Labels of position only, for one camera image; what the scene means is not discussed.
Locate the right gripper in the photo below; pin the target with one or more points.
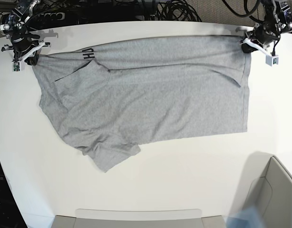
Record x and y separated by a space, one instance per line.
25 48

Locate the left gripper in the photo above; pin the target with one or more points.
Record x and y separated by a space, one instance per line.
259 39

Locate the grey T-shirt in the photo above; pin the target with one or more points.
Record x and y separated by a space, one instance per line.
109 99

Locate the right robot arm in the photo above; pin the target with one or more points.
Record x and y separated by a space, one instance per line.
16 22

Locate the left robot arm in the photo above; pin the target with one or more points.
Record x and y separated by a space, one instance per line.
277 20

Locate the black device with logo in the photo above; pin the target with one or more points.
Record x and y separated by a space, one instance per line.
50 17

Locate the grey box at right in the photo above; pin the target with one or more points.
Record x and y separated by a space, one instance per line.
271 194

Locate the blue blurred object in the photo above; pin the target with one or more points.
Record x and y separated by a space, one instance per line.
246 218

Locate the grey tray at bottom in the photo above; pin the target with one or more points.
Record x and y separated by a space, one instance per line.
89 218

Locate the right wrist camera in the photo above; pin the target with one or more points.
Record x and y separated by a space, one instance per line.
16 66

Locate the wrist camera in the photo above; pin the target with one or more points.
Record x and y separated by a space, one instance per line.
272 60
16 66

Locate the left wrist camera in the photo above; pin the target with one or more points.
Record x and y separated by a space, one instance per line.
272 60

